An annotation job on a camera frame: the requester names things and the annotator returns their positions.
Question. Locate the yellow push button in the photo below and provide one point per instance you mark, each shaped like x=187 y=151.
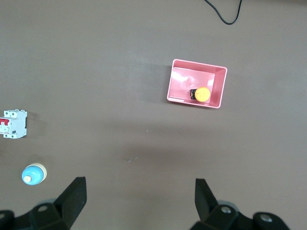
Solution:
x=202 y=94

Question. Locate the blue desk bell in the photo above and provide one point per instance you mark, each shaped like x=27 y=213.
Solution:
x=33 y=175

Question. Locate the pink plastic box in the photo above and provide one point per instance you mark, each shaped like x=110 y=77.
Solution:
x=182 y=83

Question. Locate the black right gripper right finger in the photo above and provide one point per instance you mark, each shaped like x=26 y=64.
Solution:
x=208 y=215

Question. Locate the white circuit breaker red switch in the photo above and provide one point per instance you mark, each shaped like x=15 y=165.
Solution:
x=16 y=124

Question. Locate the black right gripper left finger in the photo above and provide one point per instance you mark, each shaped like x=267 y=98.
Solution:
x=69 y=206

